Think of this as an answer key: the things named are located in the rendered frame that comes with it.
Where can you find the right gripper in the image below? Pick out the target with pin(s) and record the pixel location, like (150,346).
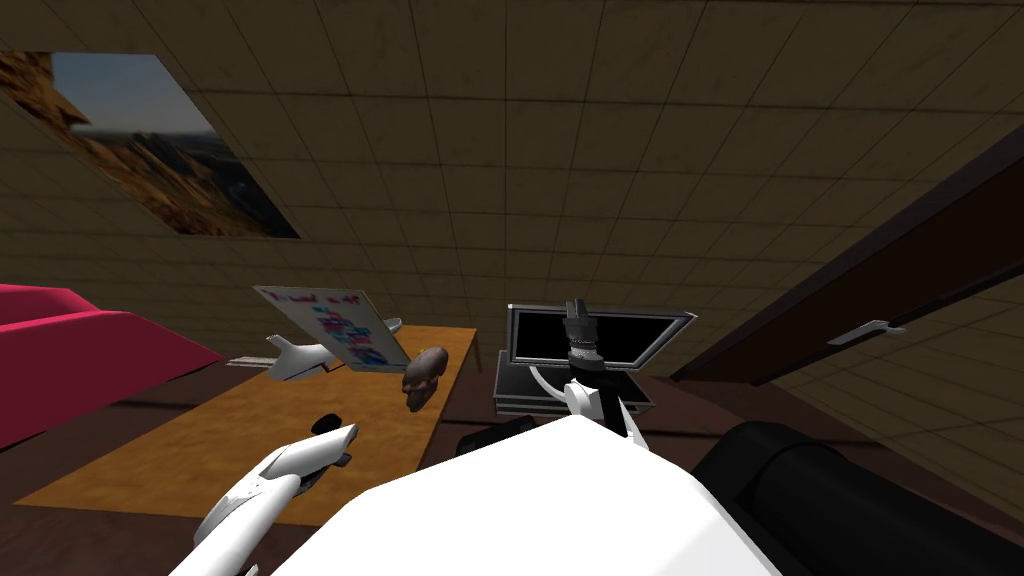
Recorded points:
(581,329)

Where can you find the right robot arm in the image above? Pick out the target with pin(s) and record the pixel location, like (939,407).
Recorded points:
(840,512)

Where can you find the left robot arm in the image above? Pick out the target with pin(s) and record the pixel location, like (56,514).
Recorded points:
(264,488)

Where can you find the black flat box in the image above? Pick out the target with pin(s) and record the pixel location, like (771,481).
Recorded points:
(520,388)

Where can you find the brown skull-shaped object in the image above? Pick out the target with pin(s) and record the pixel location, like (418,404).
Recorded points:
(424,376)

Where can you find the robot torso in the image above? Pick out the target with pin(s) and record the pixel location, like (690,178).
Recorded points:
(520,512)

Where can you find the white board with colourful print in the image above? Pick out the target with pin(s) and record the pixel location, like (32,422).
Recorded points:
(344,330)

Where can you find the white model aeroplane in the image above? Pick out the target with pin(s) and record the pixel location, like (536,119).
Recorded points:
(294,362)

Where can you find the dark brown door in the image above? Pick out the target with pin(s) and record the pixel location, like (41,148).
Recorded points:
(920,264)

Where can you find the wooden table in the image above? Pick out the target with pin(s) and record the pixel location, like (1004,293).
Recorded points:
(240,448)

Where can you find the pink sofa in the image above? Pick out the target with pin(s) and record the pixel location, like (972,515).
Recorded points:
(72,360)

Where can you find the black screen with grey frame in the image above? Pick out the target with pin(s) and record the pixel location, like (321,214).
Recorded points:
(544,336)

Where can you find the landscape picture on wall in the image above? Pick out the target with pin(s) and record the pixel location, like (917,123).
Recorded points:
(144,144)

